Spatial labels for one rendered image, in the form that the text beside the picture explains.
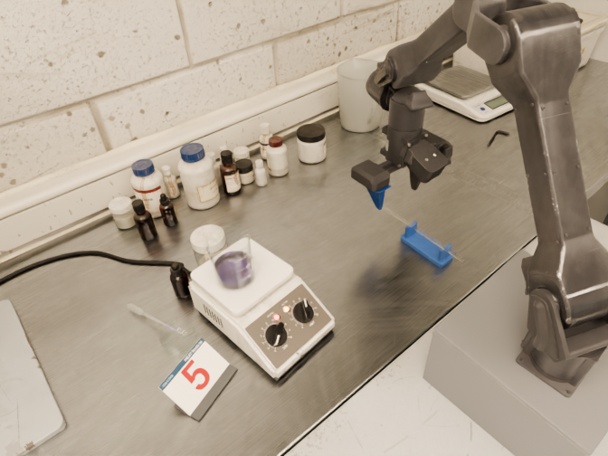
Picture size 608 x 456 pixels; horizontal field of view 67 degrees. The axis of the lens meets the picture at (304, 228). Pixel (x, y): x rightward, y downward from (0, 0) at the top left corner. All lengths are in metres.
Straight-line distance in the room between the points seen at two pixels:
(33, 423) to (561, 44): 0.77
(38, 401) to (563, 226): 0.70
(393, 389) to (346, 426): 0.09
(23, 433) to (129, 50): 0.68
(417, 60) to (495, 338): 0.38
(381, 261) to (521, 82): 0.45
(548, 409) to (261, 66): 0.92
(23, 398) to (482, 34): 0.74
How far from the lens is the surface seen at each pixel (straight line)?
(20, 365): 0.83
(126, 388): 0.74
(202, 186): 0.96
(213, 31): 1.08
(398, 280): 0.81
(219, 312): 0.69
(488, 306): 0.64
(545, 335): 0.54
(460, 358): 0.61
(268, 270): 0.71
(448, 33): 0.61
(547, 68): 0.51
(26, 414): 0.77
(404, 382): 0.70
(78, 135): 1.01
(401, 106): 0.74
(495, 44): 0.50
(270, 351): 0.67
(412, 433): 0.66
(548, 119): 0.50
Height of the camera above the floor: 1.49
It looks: 41 degrees down
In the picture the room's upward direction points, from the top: 4 degrees counter-clockwise
